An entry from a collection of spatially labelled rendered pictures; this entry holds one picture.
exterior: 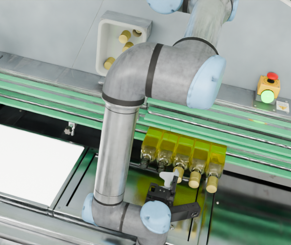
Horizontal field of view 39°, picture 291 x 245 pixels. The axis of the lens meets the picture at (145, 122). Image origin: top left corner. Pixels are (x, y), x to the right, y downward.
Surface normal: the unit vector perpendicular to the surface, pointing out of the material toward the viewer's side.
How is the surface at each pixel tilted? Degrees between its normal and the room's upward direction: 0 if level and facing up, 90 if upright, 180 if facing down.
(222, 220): 90
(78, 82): 90
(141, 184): 89
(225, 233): 91
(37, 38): 0
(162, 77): 19
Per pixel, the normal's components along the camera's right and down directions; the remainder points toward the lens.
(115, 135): -0.10, 0.41
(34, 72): 0.13, -0.80
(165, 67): -0.11, -0.09
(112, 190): 0.21, 0.44
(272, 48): -0.24, 0.55
